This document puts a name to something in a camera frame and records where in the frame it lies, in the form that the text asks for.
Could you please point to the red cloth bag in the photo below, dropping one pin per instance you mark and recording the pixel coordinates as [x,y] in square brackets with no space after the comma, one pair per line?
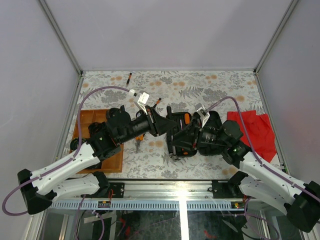
[260,133]

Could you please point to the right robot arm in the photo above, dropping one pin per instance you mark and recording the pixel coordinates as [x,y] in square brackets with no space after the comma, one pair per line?
[257,178]

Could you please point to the black orange handle screwdriver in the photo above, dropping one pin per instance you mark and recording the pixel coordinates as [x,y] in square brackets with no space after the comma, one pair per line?
[185,118]

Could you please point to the aluminium front rail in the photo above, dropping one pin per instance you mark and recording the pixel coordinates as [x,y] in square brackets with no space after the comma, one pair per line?
[216,195]

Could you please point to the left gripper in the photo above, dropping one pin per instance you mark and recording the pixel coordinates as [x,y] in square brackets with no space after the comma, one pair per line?
[158,124]

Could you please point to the orange long-nose pliers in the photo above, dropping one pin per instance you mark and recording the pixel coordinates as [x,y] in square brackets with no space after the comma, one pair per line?
[139,140]

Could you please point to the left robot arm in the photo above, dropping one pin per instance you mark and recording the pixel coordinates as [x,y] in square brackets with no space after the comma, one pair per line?
[40,188]

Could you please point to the claw hammer black handle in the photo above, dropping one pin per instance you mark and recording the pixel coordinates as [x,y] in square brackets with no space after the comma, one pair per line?
[171,148]

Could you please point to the small precision screwdriver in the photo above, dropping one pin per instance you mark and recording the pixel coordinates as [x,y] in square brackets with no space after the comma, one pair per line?
[157,102]
[129,78]

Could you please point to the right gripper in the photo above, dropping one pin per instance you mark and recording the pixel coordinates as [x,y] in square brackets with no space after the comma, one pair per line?
[188,138]

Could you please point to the black plastic tool case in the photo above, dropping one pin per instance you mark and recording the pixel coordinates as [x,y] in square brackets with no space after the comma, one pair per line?
[208,143]

